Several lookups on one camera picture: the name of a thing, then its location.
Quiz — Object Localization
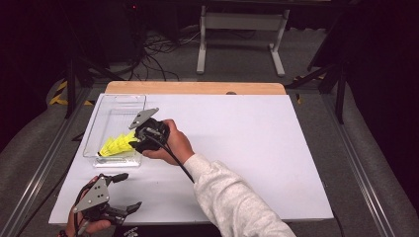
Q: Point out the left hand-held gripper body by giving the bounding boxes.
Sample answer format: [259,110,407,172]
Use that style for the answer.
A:
[72,176,130,227]

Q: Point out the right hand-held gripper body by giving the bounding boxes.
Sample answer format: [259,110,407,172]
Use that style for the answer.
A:
[127,107,171,154]

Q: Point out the clear plastic tray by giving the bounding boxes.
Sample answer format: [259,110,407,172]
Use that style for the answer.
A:
[82,94,147,169]

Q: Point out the person's left hand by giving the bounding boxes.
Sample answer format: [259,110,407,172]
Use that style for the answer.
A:
[64,176,112,237]

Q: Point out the person's right hand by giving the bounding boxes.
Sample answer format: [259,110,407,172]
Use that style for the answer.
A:
[141,118,196,167]

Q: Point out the dark cloth with white print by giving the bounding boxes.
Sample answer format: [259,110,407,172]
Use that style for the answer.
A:
[113,223,225,237]

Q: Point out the black tripod stand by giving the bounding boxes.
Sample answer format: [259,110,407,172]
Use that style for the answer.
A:
[285,48,351,125]
[63,53,126,120]

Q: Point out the dark equipment with red light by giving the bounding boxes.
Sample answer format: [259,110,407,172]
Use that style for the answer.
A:
[122,0,182,45]

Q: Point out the white metal stand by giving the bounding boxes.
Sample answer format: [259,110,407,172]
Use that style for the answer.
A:
[196,5,292,78]

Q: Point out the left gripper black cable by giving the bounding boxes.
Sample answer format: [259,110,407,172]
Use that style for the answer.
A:
[73,182,92,237]

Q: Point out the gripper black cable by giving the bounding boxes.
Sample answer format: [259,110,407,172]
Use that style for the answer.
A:
[141,129,196,185]
[73,182,92,237]

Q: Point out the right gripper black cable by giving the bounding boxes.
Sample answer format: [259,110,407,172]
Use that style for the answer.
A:
[141,129,196,185]

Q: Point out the aluminium floor rail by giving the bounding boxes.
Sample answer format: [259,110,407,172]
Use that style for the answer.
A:
[320,93,396,237]
[0,88,97,237]

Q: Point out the tangle of black floor cables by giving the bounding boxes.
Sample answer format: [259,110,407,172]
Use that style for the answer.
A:
[112,28,203,82]

